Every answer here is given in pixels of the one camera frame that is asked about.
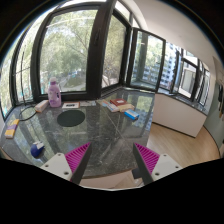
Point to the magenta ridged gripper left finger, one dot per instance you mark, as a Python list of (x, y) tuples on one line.
[(70, 166)]

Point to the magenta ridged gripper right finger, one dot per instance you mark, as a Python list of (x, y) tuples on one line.
[(153, 166)]

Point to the round dark mouse pad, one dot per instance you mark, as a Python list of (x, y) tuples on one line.
[(71, 118)]

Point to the blue computer mouse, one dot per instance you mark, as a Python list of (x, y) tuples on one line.
[(36, 148)]

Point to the blue white box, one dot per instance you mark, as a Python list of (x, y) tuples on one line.
[(131, 114)]

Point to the white flat box black label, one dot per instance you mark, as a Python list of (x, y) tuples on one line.
[(71, 105)]

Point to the tan box beside red book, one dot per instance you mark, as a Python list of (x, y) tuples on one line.
[(125, 107)]

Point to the teal striped flat box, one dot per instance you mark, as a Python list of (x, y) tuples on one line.
[(111, 107)]

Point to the beige box near bottle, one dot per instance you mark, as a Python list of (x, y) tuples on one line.
[(40, 107)]

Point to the purple detergent bottle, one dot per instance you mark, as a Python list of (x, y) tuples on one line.
[(54, 94)]

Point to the yellow purple box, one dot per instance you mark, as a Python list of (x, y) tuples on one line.
[(11, 129)]

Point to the open black window frame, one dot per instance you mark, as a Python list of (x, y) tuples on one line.
[(146, 60)]

